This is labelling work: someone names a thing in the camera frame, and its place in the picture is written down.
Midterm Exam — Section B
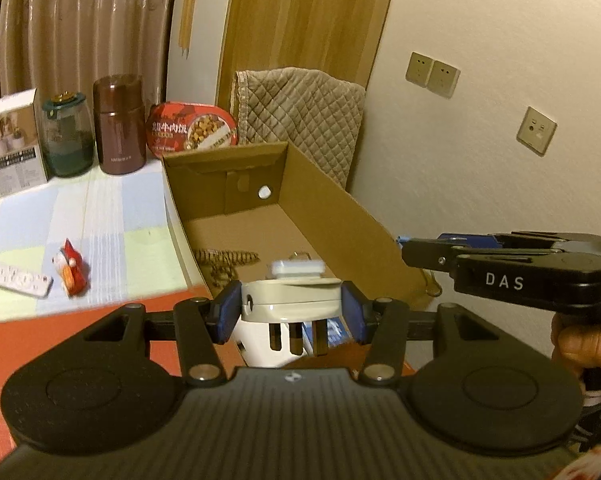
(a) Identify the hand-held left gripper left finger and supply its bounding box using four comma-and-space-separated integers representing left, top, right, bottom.
83, 280, 244, 388

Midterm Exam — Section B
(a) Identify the white remote control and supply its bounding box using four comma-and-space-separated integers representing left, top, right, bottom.
0, 258, 54, 300

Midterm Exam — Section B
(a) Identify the white plug adapter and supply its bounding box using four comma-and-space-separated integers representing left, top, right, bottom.
239, 260, 344, 358

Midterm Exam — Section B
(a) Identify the beige quilted cloth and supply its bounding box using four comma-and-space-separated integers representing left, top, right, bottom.
234, 66, 367, 191

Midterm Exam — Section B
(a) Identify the single white wall outlet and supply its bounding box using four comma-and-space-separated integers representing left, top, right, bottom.
517, 106, 557, 157

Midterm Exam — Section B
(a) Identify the brown braided cord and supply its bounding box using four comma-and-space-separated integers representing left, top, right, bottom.
195, 247, 258, 286

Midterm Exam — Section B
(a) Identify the green glass jar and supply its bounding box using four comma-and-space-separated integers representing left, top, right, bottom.
41, 90, 97, 178

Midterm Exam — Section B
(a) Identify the pastel plaid tablecloth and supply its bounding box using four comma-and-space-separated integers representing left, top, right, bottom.
0, 157, 216, 326

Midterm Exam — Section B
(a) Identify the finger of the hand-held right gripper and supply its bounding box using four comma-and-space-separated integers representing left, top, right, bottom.
437, 231, 565, 252
395, 235, 481, 276

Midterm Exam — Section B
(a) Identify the person's right hand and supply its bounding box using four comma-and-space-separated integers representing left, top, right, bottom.
551, 312, 601, 379

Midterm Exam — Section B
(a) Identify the yellow wall sticker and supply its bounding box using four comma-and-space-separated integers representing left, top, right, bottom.
178, 0, 198, 61

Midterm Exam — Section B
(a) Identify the brown cardboard box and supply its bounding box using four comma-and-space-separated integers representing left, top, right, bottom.
161, 141, 434, 371

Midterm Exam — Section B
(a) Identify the red food package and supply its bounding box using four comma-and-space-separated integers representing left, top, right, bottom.
145, 101, 240, 162

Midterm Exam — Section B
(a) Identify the wooden door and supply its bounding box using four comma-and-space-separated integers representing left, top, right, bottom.
215, 0, 401, 111

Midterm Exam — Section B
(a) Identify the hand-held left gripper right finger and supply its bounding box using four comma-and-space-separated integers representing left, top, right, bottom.
341, 280, 504, 388

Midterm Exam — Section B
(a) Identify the red white cat figurine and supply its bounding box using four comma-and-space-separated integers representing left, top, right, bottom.
52, 238, 88, 298

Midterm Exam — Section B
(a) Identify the red printed cardboard sheet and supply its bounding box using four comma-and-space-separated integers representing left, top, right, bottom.
0, 287, 601, 480

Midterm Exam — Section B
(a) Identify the white product box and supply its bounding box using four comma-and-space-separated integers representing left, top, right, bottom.
0, 88, 50, 199

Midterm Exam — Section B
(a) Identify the brown thermos flask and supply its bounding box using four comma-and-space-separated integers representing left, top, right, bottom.
92, 74, 148, 176

